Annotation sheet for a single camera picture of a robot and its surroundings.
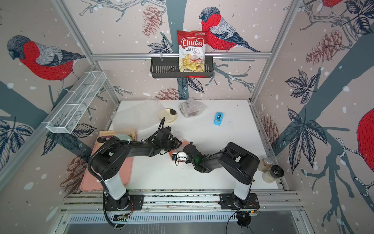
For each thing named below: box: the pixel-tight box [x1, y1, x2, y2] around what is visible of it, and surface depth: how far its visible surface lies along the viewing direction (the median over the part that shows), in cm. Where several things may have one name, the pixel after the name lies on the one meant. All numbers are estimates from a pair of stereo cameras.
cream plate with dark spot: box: [157, 108, 178, 124], surface depth 116 cm
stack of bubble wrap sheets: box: [112, 100, 164, 135], surface depth 116 cm
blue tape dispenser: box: [213, 111, 224, 127], surface depth 109 cm
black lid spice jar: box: [261, 164, 285, 184], surface depth 74 cm
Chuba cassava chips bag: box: [177, 29, 209, 73], surface depth 87 cm
